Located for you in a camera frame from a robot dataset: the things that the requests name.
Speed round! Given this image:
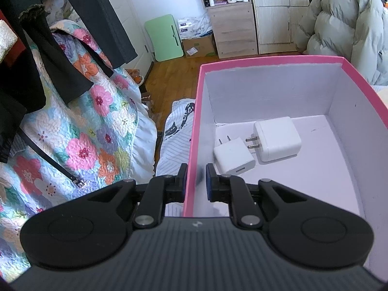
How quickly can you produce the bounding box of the large white charger plug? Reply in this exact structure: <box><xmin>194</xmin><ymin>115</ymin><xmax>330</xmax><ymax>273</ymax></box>
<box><xmin>245</xmin><ymin>116</ymin><xmax>302</xmax><ymax>162</ymax></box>

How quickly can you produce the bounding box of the green folding table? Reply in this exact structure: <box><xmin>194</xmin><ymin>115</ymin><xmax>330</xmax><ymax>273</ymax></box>
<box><xmin>144</xmin><ymin>14</ymin><xmax>184</xmax><ymax>63</ymax></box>

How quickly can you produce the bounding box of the brown cardboard box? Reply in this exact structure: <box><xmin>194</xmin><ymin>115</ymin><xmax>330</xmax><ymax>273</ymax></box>
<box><xmin>181</xmin><ymin>35</ymin><xmax>218</xmax><ymax>58</ymax></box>

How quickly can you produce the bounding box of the black hanging garment with sleeve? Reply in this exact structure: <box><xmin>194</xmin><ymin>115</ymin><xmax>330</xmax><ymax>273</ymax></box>
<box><xmin>18</xmin><ymin>4</ymin><xmax>94</xmax><ymax>104</ymax></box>

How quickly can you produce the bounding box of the red hanging garment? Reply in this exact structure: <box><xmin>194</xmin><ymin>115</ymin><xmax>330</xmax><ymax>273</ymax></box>
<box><xmin>0</xmin><ymin>9</ymin><xmax>28</xmax><ymax>67</ymax></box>

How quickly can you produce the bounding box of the dark grey hanging garment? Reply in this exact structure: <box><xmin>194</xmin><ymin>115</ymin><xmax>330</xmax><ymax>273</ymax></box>
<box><xmin>57</xmin><ymin>0</ymin><xmax>139</xmax><ymax>69</ymax></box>

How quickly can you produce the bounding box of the light wooden wardrobe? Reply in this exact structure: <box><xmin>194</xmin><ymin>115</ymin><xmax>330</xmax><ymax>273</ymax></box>
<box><xmin>247</xmin><ymin>0</ymin><xmax>330</xmax><ymax>54</ymax></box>

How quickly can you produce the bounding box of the pink cardboard box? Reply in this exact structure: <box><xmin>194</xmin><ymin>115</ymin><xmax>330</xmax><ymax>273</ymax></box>
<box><xmin>183</xmin><ymin>55</ymin><xmax>388</xmax><ymax>276</ymax></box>

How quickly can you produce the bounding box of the black belt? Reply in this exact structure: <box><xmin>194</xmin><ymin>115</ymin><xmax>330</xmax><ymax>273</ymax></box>
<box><xmin>17</xmin><ymin>129</ymin><xmax>86</xmax><ymax>189</ymax></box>

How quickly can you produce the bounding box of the white door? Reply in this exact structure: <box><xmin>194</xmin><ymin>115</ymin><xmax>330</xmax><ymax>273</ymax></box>
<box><xmin>113</xmin><ymin>0</ymin><xmax>154</xmax><ymax>67</ymax></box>

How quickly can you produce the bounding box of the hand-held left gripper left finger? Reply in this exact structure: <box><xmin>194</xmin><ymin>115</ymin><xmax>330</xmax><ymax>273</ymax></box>
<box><xmin>86</xmin><ymin>164</ymin><xmax>188</xmax><ymax>230</ymax></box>

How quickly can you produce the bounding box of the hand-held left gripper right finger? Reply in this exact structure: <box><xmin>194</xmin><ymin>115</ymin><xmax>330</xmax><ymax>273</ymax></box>
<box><xmin>205</xmin><ymin>164</ymin><xmax>307</xmax><ymax>230</ymax></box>

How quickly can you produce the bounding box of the white tissue pack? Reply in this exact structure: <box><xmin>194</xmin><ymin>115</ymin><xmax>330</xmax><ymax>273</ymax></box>
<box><xmin>177</xmin><ymin>15</ymin><xmax>213</xmax><ymax>40</ymax></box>

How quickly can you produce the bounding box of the floral quilt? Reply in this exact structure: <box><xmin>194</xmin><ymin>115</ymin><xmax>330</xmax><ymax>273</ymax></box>
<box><xmin>0</xmin><ymin>20</ymin><xmax>158</xmax><ymax>282</ymax></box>

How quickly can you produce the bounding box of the small white charger plug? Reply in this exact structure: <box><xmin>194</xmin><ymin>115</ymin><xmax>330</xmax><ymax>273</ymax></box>
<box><xmin>213</xmin><ymin>136</ymin><xmax>257</xmax><ymax>176</ymax></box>

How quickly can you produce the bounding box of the black hanging coat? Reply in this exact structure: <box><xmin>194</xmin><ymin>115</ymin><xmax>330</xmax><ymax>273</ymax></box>
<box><xmin>0</xmin><ymin>0</ymin><xmax>47</xmax><ymax>163</ymax></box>

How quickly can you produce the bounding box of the white fleece cuff garment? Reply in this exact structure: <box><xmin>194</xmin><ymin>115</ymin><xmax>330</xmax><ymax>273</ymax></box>
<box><xmin>0</xmin><ymin>20</ymin><xmax>18</xmax><ymax>63</ymax></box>

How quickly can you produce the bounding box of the grey-green puffer jacket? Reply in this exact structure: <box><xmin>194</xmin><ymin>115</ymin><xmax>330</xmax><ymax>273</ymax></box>
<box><xmin>295</xmin><ymin>0</ymin><xmax>388</xmax><ymax>86</ymax></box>

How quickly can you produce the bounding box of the wooden shelf cabinet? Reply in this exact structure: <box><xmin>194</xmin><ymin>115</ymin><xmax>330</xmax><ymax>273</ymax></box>
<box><xmin>196</xmin><ymin>0</ymin><xmax>259</xmax><ymax>59</ymax></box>

